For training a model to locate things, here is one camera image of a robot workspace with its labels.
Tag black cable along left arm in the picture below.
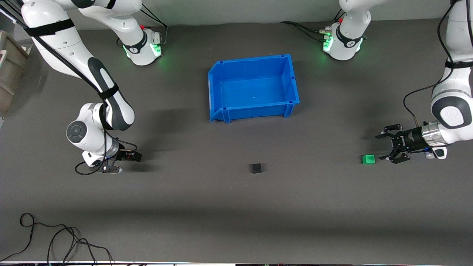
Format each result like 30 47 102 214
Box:
402 0 473 128

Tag dark grey table mat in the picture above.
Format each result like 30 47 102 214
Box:
0 13 473 263

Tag black right arm base cables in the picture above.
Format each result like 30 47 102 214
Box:
134 4 169 48

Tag black cable along right arm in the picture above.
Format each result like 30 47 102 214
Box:
0 3 138 176

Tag beige plastic bin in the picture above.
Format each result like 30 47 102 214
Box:
0 31 30 117

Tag loose thin black cable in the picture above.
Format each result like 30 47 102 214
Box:
0 213 113 265

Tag black left arm base cables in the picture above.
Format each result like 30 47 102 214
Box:
279 9 346 42

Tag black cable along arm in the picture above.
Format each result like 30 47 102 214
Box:
402 0 473 128
0 3 138 176

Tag black arm base cables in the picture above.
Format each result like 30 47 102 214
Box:
279 9 346 42
134 4 169 48

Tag blue plastic storage bin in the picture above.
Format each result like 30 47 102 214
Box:
208 54 300 124

